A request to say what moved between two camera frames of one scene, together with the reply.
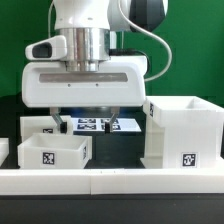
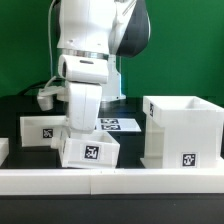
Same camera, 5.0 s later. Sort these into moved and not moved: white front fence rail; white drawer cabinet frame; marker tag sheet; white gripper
Moved: white gripper
Not moved: white front fence rail; marker tag sheet; white drawer cabinet frame
